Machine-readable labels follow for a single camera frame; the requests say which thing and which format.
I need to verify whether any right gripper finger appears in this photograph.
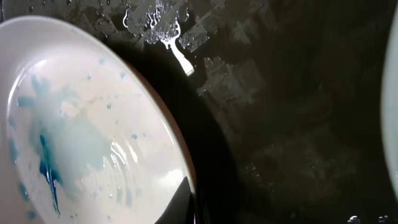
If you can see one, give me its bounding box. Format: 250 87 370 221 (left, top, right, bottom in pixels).
155 177 195 224

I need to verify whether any white plate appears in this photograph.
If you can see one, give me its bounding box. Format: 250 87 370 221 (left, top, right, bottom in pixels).
381 10 397 194
1 16 196 223

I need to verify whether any dark grey serving tray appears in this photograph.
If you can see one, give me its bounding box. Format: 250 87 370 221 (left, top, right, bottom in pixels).
1 0 397 223

